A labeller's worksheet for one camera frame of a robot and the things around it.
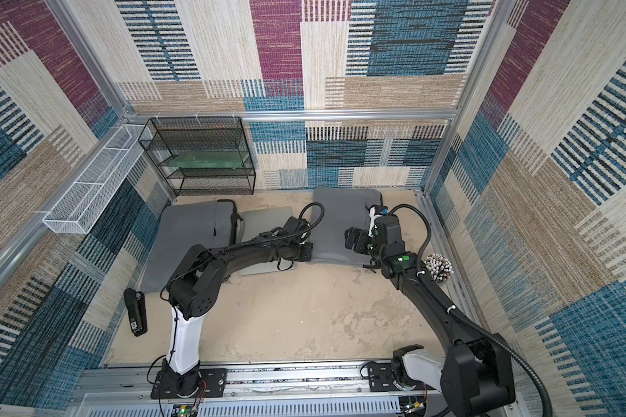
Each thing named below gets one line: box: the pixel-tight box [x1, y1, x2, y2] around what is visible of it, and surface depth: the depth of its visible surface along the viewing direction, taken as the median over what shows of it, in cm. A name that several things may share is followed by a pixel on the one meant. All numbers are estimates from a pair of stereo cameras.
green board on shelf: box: [168, 151, 248, 168], surface depth 100 cm
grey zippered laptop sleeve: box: [140, 199, 238, 293], surface depth 110 cm
